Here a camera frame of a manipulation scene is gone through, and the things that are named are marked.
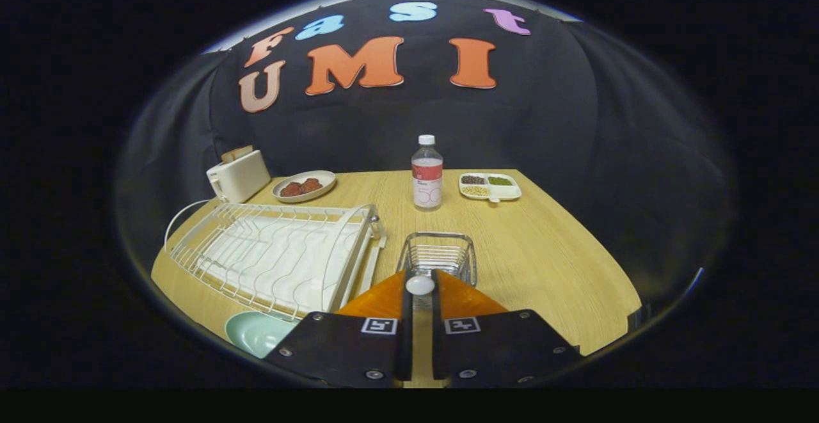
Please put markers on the clear bottle with red label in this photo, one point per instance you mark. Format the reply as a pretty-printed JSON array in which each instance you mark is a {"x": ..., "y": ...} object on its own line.
[{"x": 427, "y": 183}]

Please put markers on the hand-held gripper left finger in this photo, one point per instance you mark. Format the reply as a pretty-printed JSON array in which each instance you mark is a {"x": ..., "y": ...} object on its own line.
[{"x": 405, "y": 340}]

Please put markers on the brown meat piece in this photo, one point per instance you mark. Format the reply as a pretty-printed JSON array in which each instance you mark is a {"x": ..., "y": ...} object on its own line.
[
  {"x": 292, "y": 189},
  {"x": 312, "y": 185}
]

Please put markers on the white divided dish with beans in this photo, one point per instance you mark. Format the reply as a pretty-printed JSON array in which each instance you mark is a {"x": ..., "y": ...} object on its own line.
[{"x": 505, "y": 191}]

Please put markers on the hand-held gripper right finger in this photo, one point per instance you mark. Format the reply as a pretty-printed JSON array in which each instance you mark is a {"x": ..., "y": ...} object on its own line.
[{"x": 438, "y": 340}]

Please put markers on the white spoon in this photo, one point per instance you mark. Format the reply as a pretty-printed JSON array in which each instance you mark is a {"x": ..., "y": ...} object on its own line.
[{"x": 420, "y": 285}]

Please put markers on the black backdrop cloth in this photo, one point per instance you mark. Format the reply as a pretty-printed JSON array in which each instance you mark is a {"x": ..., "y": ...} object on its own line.
[{"x": 544, "y": 122}]

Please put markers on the mint green plate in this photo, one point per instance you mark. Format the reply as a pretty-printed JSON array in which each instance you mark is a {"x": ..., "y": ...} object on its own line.
[{"x": 256, "y": 333}]

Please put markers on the white plate with meat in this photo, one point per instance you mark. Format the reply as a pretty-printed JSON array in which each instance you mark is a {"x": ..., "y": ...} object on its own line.
[{"x": 323, "y": 178}]

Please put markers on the white toaster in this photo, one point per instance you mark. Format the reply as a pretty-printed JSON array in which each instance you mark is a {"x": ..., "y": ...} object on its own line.
[{"x": 240, "y": 178}]

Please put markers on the brown toast slice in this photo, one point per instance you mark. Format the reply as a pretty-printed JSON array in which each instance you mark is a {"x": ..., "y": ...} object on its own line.
[{"x": 237, "y": 153}]

